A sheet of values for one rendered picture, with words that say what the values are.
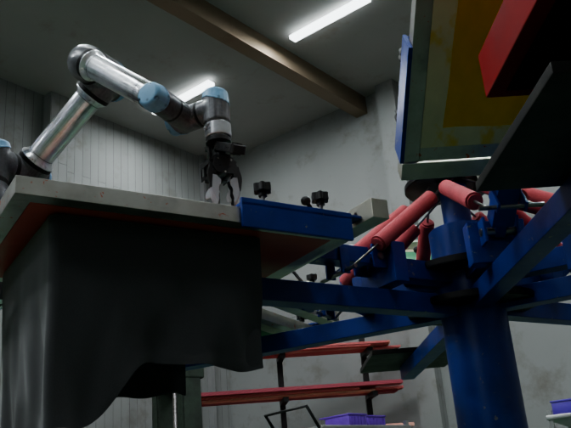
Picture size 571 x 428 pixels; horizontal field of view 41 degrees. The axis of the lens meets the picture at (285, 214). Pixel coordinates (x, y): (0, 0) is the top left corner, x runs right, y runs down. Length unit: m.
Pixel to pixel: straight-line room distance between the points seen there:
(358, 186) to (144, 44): 3.73
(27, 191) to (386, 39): 9.37
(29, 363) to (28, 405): 0.08
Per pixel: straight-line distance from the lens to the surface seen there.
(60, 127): 2.53
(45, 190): 1.56
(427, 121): 1.83
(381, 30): 10.51
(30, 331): 1.70
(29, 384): 1.69
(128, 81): 2.21
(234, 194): 2.07
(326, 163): 12.02
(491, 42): 1.41
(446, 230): 2.45
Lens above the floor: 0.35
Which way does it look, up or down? 21 degrees up
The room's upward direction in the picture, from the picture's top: 5 degrees counter-clockwise
